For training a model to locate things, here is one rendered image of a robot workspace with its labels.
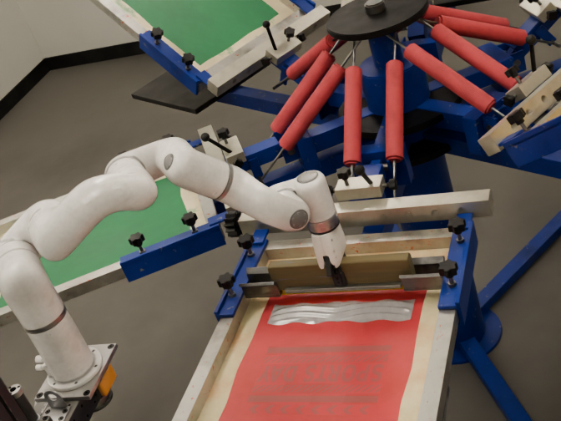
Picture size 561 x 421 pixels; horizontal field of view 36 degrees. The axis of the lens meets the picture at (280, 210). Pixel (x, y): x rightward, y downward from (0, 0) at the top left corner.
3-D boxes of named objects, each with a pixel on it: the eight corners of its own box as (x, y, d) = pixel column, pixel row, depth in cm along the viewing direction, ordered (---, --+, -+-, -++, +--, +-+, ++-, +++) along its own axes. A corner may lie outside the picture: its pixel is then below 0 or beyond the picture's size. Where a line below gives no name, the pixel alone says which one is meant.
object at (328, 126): (523, 184, 234) (515, 146, 228) (256, 207, 265) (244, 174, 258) (538, 47, 296) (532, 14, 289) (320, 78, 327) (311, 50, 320)
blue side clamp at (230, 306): (240, 332, 216) (231, 311, 213) (222, 332, 218) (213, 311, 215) (274, 256, 239) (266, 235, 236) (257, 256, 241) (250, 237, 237)
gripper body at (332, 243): (312, 208, 208) (325, 245, 214) (301, 235, 200) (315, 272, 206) (342, 205, 205) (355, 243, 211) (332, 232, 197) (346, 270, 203)
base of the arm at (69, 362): (27, 393, 189) (-6, 342, 181) (52, 352, 199) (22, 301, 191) (88, 390, 184) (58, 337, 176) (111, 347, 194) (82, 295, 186)
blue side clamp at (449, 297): (464, 326, 195) (458, 302, 191) (442, 327, 197) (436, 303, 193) (478, 242, 217) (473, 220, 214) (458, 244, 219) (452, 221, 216)
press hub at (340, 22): (509, 372, 306) (430, 18, 235) (398, 373, 321) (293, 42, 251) (517, 296, 336) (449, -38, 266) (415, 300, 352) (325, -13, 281)
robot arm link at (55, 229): (121, 154, 168) (98, 124, 184) (-9, 298, 169) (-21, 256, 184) (172, 196, 176) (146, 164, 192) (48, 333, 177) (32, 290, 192)
